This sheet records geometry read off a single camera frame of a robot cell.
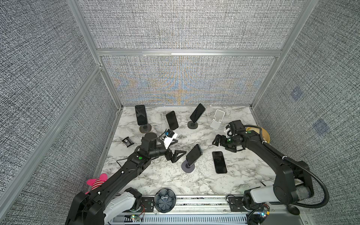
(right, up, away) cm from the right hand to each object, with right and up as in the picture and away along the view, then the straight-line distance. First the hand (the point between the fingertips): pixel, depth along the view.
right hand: (218, 144), depth 87 cm
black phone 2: (-16, -5, -9) cm, 19 cm away
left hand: (-24, +1, -13) cm, 27 cm away
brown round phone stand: (-50, +8, +16) cm, 53 cm away
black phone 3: (-11, +20, +11) cm, 25 cm away
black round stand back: (-15, +11, +19) cm, 27 cm away
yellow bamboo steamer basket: (+35, +5, +10) cm, 37 cm away
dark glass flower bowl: (-32, -27, -13) cm, 44 cm away
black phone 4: (-29, +15, +8) cm, 34 cm away
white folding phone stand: (+4, +18, +14) cm, 23 cm away
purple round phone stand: (-20, -15, -1) cm, 25 cm away
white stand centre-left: (-26, +7, +13) cm, 30 cm away
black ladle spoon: (+33, -30, -16) cm, 48 cm away
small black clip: (-59, 0, +8) cm, 60 cm away
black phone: (+1, -11, +1) cm, 11 cm away
